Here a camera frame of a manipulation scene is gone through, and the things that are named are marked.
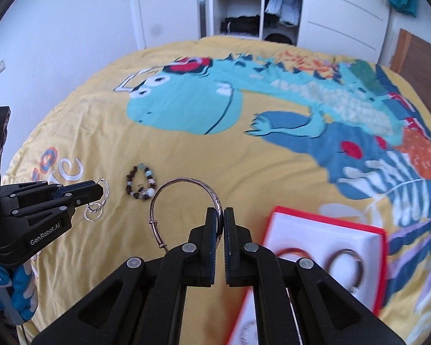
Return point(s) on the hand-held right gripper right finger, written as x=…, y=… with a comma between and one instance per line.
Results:
x=231, y=237

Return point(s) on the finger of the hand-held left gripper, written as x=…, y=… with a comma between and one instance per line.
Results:
x=75, y=188
x=75, y=203

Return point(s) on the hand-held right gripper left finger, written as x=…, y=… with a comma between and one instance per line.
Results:
x=212, y=237

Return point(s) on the amber resin bangle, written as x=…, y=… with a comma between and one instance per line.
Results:
x=291, y=249

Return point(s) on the thin metal bangle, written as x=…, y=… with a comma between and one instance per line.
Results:
x=186, y=179

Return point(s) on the red cardboard box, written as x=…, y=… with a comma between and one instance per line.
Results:
x=344, y=240

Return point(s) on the dark brown bangle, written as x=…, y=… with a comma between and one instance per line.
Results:
x=361, y=269

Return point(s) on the yellow dinosaur print blanket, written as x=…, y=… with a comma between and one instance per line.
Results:
x=186, y=151

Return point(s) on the dark item on floor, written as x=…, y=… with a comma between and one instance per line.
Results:
x=278, y=38

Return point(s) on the folded dark clothes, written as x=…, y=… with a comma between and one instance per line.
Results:
x=240, y=25

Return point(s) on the white wardrobe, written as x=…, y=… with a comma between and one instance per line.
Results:
x=240, y=7

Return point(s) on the white wardrobe sliding door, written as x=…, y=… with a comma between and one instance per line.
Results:
x=341, y=10

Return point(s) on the wooden headboard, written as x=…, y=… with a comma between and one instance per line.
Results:
x=423, y=64

